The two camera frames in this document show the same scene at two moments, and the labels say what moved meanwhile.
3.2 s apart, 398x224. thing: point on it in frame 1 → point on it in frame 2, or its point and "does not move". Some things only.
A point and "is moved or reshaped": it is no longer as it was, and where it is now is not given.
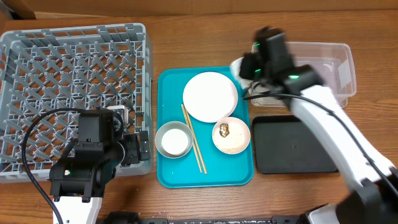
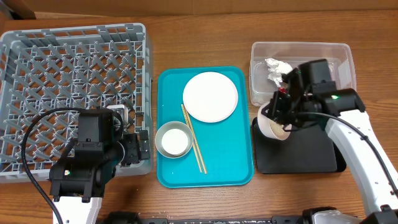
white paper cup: [175, 141] does not move
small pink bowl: [231, 135] → [272, 129]
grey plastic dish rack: [82, 66] does not move
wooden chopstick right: [194, 138] does not move
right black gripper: [246, 63] → [272, 109]
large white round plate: [210, 96] does not move
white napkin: [245, 84] is moved or reshaped
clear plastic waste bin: [334, 63] does not move
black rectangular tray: [283, 144] does not move
